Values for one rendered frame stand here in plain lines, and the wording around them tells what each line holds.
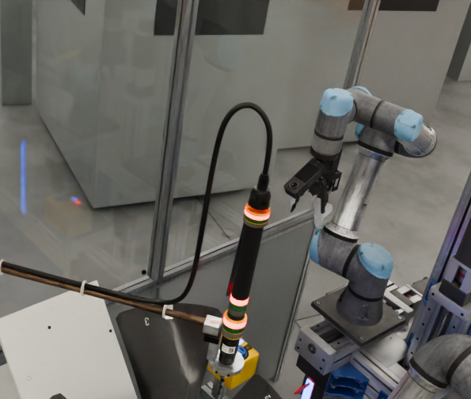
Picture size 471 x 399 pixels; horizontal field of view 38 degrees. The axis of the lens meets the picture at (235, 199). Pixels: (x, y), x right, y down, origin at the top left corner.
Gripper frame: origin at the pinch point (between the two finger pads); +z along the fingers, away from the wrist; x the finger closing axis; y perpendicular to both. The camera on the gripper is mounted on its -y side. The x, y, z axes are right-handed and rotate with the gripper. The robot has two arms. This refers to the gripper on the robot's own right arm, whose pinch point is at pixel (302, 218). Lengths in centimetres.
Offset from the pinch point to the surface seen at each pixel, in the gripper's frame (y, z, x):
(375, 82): 333, 90, 191
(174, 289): 1, 56, 46
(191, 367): -50, 12, -16
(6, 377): -66, 51, 36
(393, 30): 336, 46, 190
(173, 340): -51, 9, -10
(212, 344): -54, -2, -23
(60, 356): -66, 22, 10
